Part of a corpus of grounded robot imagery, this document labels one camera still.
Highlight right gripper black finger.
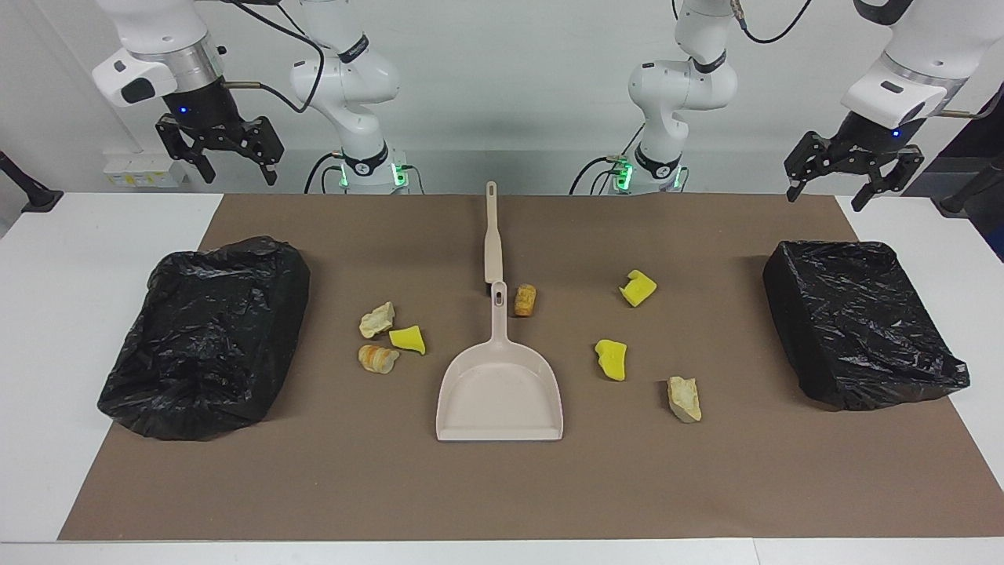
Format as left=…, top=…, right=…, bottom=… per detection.
left=155, top=114, right=217, bottom=186
left=239, top=115, right=286, bottom=188

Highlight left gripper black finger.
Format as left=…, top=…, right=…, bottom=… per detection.
left=784, top=131, right=836, bottom=203
left=851, top=145, right=926, bottom=213

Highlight small beige bread chunk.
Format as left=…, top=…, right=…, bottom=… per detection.
left=359, top=302, right=395, bottom=339

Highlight notched yellow sponge piece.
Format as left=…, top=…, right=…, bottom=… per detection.
left=619, top=269, right=658, bottom=308

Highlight yellow sponge wedge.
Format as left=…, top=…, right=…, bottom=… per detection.
left=389, top=325, right=427, bottom=355

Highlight striped croissant piece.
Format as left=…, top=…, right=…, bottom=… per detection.
left=358, top=344, right=400, bottom=374

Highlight beige brush handle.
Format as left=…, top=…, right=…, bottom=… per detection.
left=483, top=181, right=504, bottom=296

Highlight large beige bread chunk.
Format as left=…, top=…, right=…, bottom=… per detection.
left=668, top=376, right=703, bottom=424

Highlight yellow sponge chunk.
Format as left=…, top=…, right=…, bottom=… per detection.
left=595, top=339, right=628, bottom=382

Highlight beige plastic dustpan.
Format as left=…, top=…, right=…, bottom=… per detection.
left=436, top=281, right=565, bottom=442

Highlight black bag-lined open bin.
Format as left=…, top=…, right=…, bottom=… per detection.
left=96, top=235, right=311, bottom=442

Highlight black stand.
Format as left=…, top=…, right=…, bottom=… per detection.
left=932, top=153, right=1004, bottom=217
left=0, top=149, right=64, bottom=214

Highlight dark partition panel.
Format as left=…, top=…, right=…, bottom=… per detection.
left=902, top=86, right=1004, bottom=264

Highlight brown table mat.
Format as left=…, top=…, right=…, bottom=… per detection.
left=57, top=193, right=1004, bottom=542

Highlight white wall power strip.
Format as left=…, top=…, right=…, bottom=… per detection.
left=104, top=151, right=189, bottom=189

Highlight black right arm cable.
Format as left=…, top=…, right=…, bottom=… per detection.
left=222, top=0, right=326, bottom=115

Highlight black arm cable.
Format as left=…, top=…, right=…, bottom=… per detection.
left=222, top=0, right=326, bottom=115
left=729, top=0, right=991, bottom=120

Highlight black base power cable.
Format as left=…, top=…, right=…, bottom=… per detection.
left=304, top=151, right=347, bottom=195
left=569, top=124, right=646, bottom=195

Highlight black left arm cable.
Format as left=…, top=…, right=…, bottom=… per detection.
left=729, top=0, right=991, bottom=120

